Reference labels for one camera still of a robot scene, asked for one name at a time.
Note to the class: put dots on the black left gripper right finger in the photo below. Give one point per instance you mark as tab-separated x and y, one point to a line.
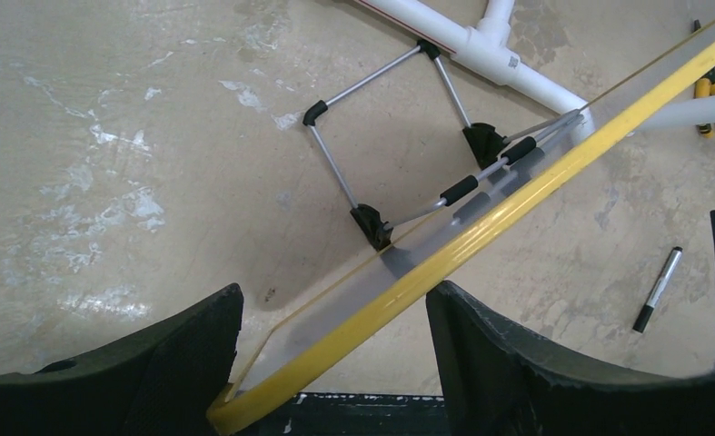
500	378

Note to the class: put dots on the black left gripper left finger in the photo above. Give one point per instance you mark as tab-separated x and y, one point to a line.
157	381

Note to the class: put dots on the yellow framed whiteboard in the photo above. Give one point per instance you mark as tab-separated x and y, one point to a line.
231	412

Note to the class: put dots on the black metal whiteboard stand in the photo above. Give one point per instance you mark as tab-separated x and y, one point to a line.
401	145

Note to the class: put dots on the black whiteboard marker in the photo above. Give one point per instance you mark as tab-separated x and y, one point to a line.
666	272

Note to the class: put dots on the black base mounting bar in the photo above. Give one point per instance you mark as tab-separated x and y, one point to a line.
328	413

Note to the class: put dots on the yellow handled needle-nose pliers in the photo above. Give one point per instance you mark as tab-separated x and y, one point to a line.
705	87

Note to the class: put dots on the white PVC pipe frame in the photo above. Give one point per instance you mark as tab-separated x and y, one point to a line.
483	50

